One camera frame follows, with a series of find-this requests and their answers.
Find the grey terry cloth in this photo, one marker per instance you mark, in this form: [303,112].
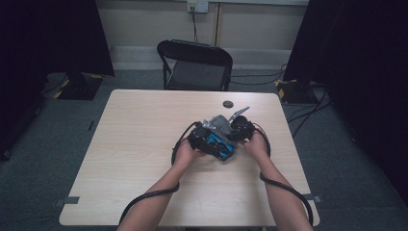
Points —
[221,125]

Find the yellow black striped stand base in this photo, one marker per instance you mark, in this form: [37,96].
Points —
[293,91]

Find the dark stand base plate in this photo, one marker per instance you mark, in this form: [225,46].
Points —
[80,88]

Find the round dark table grommet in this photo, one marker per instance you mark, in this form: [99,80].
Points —
[228,104]

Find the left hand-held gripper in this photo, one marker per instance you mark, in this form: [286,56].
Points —
[198,136]

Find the thin wall conduit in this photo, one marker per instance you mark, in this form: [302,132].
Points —
[218,22]

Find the dark curtain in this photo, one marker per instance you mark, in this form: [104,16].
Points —
[362,64]
[48,35]

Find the person's left hand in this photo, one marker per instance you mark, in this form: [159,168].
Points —
[184,155]

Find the grey tape strip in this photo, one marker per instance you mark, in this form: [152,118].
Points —
[68,200]
[316,198]

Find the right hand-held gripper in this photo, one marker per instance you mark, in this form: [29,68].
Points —
[242,128]

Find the blue toy car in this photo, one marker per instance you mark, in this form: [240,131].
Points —
[219,146]

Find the black folding chair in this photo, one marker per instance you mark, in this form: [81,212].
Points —
[195,75]

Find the white wall socket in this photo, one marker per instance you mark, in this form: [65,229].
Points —
[198,5]

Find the person's right hand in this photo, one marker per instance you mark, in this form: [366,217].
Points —
[258,147]

